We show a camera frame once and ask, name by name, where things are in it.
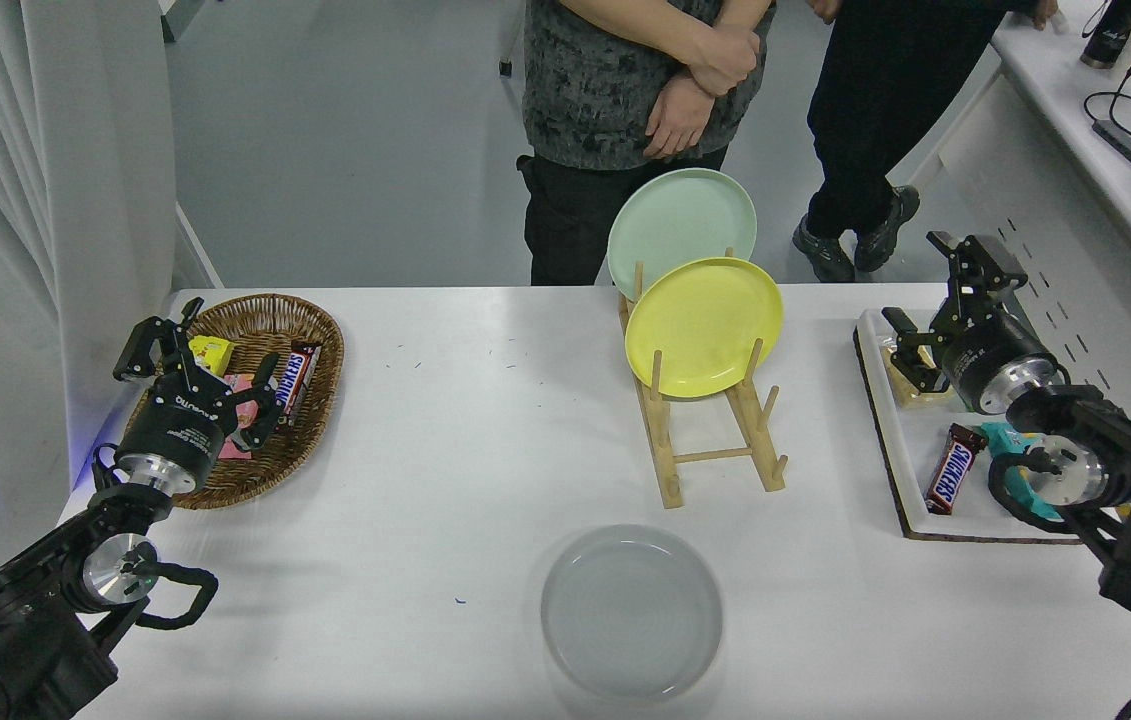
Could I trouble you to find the clear cracker pack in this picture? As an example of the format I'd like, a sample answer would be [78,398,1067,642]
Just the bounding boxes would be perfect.
[880,345,956,409]

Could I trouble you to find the brown Snickers bar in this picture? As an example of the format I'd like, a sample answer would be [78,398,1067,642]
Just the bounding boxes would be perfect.
[924,423,990,516]
[277,341,323,426]

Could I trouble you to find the black bottle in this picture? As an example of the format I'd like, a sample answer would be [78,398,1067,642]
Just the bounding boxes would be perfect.
[1080,0,1131,71]

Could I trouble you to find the yellow plate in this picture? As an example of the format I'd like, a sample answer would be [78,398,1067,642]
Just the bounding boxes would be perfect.
[624,257,785,399]

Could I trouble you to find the white desk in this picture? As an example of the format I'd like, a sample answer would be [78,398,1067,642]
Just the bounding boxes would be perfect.
[885,0,1131,441]

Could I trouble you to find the brown wicker basket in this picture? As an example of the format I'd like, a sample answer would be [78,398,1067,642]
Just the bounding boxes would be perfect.
[122,293,346,511]

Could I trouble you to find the wooden plate rack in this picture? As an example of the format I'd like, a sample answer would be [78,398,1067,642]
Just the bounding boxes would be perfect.
[618,247,789,510]

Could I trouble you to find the teal snack pack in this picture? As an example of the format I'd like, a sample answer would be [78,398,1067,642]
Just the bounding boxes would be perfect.
[980,420,1066,521]

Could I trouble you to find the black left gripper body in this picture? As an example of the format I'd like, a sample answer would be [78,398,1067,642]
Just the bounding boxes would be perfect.
[128,382,240,465]

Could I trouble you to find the pink snack pack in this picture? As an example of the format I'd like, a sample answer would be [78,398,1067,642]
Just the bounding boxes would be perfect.
[218,373,271,461]

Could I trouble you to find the white tray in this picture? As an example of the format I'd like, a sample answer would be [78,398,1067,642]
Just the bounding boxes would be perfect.
[853,308,1091,544]

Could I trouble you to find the yellow snack pack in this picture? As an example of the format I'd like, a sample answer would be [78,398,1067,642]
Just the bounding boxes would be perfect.
[188,336,235,377]

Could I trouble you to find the grey plate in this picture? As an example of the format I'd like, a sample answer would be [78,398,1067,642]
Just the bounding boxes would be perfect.
[540,524,724,702]

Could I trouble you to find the grey furniture leg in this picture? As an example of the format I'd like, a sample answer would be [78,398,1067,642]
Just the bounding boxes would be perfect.
[161,0,208,44]

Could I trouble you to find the chair leg with caster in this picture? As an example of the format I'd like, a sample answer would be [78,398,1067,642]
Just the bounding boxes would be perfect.
[498,0,533,80]

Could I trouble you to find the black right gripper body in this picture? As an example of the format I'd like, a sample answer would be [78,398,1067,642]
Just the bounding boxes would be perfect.
[937,310,1059,411]

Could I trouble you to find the pale green plate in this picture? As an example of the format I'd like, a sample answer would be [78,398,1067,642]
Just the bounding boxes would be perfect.
[606,168,759,302]

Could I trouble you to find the white curtain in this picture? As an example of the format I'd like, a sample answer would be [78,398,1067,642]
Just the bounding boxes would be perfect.
[0,0,176,621]

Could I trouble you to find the person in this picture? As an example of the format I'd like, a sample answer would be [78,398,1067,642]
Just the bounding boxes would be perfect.
[517,0,778,287]
[791,0,1061,284]

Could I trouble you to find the black usb hub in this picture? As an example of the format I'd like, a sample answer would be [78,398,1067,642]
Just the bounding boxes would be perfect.
[1092,120,1131,168]

